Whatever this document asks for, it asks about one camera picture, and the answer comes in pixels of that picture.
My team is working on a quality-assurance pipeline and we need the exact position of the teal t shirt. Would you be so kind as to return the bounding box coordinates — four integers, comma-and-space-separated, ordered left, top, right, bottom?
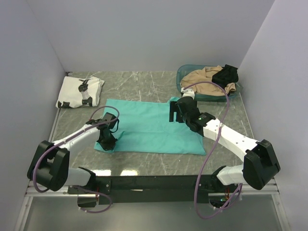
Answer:
104, 99, 206, 155

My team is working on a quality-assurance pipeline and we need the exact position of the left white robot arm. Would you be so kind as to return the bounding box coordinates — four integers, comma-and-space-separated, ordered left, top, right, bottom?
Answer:
27, 113, 119, 193

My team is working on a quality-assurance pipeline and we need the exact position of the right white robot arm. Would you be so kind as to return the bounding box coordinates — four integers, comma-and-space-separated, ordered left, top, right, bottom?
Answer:
169, 96, 281, 192

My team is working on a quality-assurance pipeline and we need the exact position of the teal plastic basket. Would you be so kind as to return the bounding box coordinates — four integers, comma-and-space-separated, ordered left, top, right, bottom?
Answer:
176, 64, 242, 102

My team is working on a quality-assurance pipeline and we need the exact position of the beige t shirt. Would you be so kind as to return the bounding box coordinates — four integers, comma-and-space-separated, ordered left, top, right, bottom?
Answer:
180, 65, 236, 97

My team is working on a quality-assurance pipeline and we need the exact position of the black t shirt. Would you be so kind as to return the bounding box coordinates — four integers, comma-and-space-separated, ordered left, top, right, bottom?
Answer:
212, 64, 239, 88

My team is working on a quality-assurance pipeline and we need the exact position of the folded white t shirt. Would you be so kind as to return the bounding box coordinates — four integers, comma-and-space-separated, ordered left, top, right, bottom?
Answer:
55, 76, 105, 108

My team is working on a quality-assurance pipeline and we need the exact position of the black base beam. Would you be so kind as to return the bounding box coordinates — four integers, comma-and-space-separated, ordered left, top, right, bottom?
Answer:
77, 175, 236, 207

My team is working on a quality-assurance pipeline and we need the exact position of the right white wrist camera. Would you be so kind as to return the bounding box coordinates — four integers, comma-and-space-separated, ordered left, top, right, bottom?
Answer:
180, 88, 195, 99

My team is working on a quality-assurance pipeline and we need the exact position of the aluminium rail frame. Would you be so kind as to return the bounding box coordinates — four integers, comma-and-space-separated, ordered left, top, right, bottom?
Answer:
14, 72, 289, 231

